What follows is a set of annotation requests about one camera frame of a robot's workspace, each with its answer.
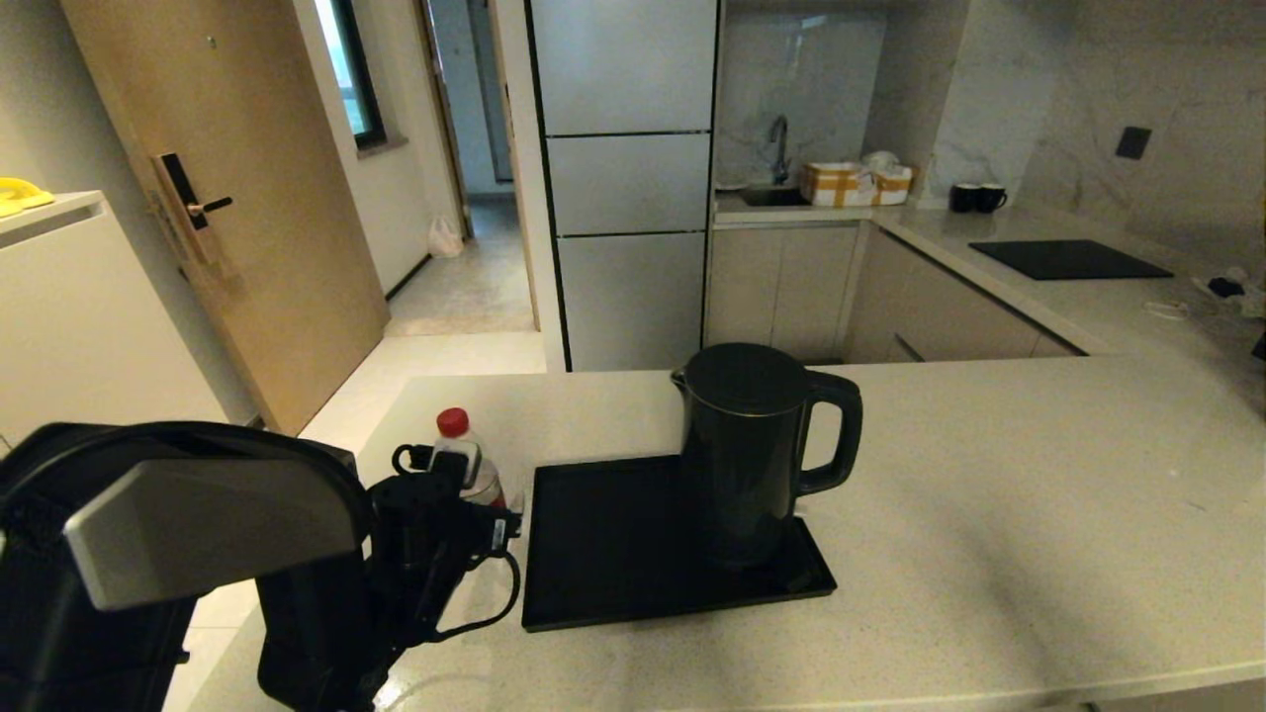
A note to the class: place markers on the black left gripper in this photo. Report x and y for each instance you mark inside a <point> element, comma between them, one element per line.
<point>435,534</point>

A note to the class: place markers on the clear red-label water bottle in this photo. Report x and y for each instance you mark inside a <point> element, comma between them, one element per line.
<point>465,460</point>

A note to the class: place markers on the black electric kettle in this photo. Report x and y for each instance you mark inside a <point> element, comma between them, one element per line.
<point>752,445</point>

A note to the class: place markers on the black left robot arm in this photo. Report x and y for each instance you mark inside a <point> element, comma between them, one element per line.
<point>178,564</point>

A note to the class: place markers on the black rectangular tray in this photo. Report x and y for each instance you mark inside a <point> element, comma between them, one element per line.
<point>613,554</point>

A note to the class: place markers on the white plastic bag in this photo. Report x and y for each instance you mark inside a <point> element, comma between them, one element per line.
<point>445,237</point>

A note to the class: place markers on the light wooden door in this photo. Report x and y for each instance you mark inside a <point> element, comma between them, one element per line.
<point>257,198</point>

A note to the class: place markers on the silver refrigerator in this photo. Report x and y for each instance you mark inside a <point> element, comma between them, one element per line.
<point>631,188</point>

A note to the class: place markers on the white tall cabinet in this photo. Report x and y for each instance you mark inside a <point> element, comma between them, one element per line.
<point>89,326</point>

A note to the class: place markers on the beige kitchen base cabinets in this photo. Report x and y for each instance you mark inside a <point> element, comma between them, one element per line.
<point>791,292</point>

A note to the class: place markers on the dark framed window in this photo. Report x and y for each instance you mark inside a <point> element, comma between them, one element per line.
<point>353,69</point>

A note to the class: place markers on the kitchen sink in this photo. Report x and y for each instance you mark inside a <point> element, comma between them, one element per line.
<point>775,196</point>

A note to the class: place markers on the metal kitchen faucet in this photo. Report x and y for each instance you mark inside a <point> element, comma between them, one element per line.
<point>780,145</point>

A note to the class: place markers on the yellow checked basket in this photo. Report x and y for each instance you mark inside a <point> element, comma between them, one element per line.
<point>840,185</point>

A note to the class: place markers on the yellow object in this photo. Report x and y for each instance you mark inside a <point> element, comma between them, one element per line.
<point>20,195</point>

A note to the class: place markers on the white cloth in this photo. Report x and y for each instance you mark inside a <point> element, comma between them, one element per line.
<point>880,161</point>

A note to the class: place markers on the black induction cooktop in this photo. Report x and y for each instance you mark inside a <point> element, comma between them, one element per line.
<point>1070,259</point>

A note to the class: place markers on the black and white clutter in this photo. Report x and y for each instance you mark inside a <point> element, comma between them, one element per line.
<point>1234,289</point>

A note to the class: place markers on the dark wall socket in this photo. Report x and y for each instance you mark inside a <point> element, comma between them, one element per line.
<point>1133,142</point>

